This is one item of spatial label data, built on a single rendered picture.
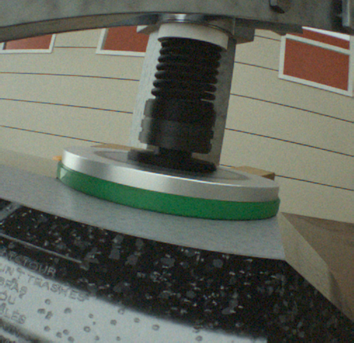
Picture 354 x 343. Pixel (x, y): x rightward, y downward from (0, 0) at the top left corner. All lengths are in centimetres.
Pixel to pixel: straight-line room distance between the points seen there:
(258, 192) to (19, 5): 25
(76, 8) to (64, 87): 691
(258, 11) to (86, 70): 669
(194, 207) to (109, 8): 17
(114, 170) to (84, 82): 672
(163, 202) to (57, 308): 14
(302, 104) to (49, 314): 621
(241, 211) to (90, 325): 17
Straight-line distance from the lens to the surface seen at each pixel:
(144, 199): 33
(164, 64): 42
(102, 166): 35
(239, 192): 35
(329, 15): 54
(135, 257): 25
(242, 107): 638
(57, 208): 29
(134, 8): 34
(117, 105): 678
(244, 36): 114
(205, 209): 34
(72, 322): 24
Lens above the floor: 89
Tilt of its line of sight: 5 degrees down
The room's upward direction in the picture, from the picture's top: 10 degrees clockwise
